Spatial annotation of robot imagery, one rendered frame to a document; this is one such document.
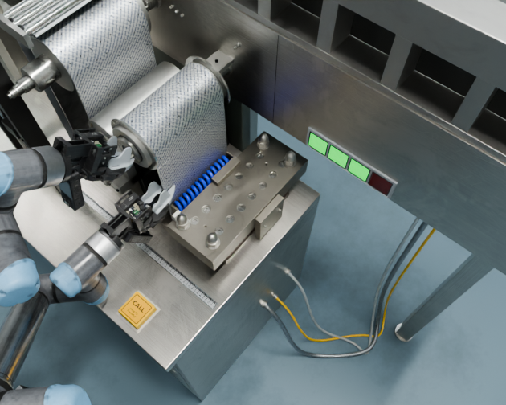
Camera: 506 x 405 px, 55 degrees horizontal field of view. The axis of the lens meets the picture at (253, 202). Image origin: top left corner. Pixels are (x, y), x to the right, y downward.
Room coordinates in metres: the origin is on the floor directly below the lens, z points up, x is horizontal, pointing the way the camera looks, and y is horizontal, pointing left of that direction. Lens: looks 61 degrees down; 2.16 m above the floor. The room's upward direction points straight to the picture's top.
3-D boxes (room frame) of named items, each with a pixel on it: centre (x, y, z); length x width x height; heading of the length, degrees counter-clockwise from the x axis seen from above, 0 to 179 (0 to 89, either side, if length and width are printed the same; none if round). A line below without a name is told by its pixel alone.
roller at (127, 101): (0.82, 0.29, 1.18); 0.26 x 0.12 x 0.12; 141
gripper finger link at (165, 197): (0.60, 0.22, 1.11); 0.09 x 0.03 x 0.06; 140
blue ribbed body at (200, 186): (0.69, 0.14, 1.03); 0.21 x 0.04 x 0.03; 141
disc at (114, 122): (0.66, 0.27, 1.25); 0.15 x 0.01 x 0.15; 51
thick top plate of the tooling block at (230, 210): (0.66, 0.03, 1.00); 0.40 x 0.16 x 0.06; 141
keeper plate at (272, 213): (0.62, -0.05, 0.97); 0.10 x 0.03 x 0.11; 141
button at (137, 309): (0.37, 0.30, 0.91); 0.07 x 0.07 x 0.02; 51
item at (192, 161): (0.71, 0.15, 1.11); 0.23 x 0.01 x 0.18; 141
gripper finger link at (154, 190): (0.62, 0.25, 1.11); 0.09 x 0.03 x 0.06; 142
